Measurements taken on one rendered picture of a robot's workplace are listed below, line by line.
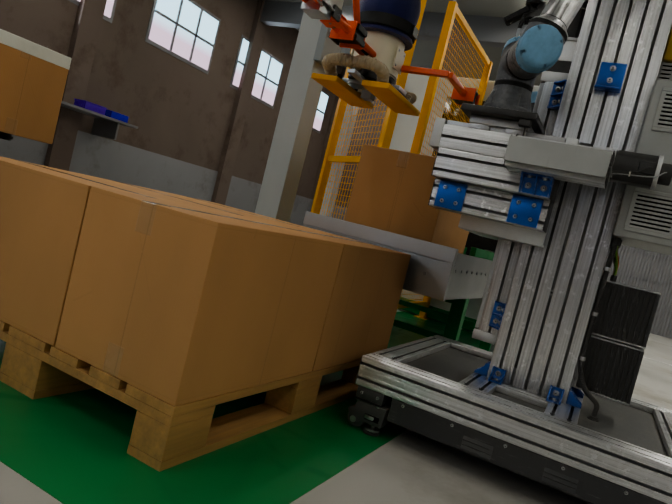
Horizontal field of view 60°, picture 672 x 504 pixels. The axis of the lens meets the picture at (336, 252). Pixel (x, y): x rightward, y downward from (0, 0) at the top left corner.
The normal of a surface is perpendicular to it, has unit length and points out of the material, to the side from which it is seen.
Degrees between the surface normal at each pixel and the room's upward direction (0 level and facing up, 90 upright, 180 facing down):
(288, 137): 90
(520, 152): 90
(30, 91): 90
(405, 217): 90
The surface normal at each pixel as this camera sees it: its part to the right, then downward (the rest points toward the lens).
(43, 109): 0.85, 0.24
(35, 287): -0.45, -0.06
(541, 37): -0.07, 0.17
